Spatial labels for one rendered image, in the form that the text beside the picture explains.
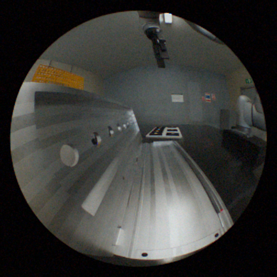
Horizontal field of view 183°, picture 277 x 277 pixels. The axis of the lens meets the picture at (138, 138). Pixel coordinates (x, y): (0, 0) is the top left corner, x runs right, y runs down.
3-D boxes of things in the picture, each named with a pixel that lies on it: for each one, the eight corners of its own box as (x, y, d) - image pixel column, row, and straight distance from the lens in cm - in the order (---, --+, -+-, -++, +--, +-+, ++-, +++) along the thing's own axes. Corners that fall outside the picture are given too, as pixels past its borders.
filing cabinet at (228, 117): (234, 150, 358) (239, 112, 343) (225, 152, 312) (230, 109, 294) (227, 145, 386) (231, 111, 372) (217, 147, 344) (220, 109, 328)
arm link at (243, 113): (239, 124, 90) (239, 98, 91) (255, 129, 83) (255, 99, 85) (232, 123, 75) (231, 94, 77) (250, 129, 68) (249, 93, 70)
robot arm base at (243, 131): (235, 129, 93) (236, 123, 92) (253, 137, 85) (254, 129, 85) (226, 129, 77) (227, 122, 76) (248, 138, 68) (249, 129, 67)
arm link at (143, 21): (142, 34, 59) (139, 18, 53) (139, 25, 72) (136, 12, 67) (161, 34, 60) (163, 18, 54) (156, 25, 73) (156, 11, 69)
